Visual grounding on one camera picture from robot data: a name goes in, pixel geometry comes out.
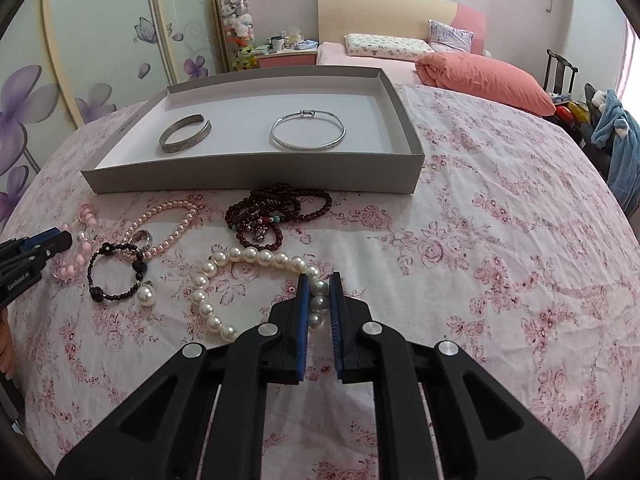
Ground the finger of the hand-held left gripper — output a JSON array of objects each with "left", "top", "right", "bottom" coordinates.
[
  {"left": 0, "top": 228, "right": 62, "bottom": 255},
  {"left": 27, "top": 232, "right": 75, "bottom": 268}
]

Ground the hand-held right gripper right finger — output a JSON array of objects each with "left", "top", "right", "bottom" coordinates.
[{"left": 327, "top": 271, "right": 586, "bottom": 480}]

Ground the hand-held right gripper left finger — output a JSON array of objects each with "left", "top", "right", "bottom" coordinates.
[{"left": 55, "top": 272, "right": 313, "bottom": 480}]

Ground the pink bead bracelet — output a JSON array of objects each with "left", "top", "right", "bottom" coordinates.
[{"left": 55, "top": 204, "right": 98, "bottom": 281}]

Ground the white pearl necklace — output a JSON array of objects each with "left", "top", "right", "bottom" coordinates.
[{"left": 190, "top": 246, "right": 333, "bottom": 343}]

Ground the dark red bead bracelet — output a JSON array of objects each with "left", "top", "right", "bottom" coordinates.
[{"left": 225, "top": 183, "right": 333, "bottom": 253}]

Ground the pink pearl necklace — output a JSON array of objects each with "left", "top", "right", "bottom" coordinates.
[{"left": 117, "top": 200, "right": 201, "bottom": 261}]

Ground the wide silver cuff bangle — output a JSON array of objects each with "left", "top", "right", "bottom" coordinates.
[{"left": 159, "top": 114, "right": 213, "bottom": 155}]

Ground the grey cardboard box tray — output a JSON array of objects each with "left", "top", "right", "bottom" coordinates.
[{"left": 80, "top": 67, "right": 426, "bottom": 196}]

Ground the thin silver bangle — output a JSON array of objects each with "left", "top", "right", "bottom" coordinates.
[{"left": 271, "top": 109, "right": 346, "bottom": 152}]

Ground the person's left hand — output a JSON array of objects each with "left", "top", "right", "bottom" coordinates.
[{"left": 0, "top": 309, "right": 14, "bottom": 377}]

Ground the floral pink bedsheet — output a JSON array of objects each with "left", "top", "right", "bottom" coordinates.
[{"left": 0, "top": 82, "right": 640, "bottom": 480}]

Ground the wardrobe with purple flower doors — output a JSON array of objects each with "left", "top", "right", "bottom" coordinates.
[{"left": 0, "top": 0, "right": 221, "bottom": 221}]

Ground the pink nightstand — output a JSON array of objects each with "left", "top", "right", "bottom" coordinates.
[{"left": 255, "top": 47, "right": 319, "bottom": 70}]

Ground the pink mattress sheet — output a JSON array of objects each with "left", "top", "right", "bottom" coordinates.
[{"left": 316, "top": 41, "right": 421, "bottom": 86}]

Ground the clear tube of plush toys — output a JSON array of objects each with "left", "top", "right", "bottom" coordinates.
[{"left": 217, "top": 0, "right": 258, "bottom": 73}]

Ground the white printed pillow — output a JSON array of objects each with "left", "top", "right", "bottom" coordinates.
[{"left": 345, "top": 33, "right": 436, "bottom": 59}]

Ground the coral duvet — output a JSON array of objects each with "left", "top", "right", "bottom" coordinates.
[{"left": 415, "top": 52, "right": 557, "bottom": 116}]

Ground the lilac pillow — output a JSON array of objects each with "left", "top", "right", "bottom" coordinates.
[{"left": 427, "top": 20, "right": 475, "bottom": 53}]

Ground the colourful clutter pile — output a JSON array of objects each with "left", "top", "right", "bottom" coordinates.
[{"left": 550, "top": 92, "right": 593, "bottom": 131}]

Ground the beige and pink headboard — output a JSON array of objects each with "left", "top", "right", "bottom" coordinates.
[{"left": 317, "top": 0, "right": 486, "bottom": 56}]

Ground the blue plush robe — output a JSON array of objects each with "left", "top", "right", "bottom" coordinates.
[{"left": 590, "top": 89, "right": 640, "bottom": 211}]

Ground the dark wooden chair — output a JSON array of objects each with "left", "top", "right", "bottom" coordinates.
[{"left": 542, "top": 49, "right": 578, "bottom": 96}]

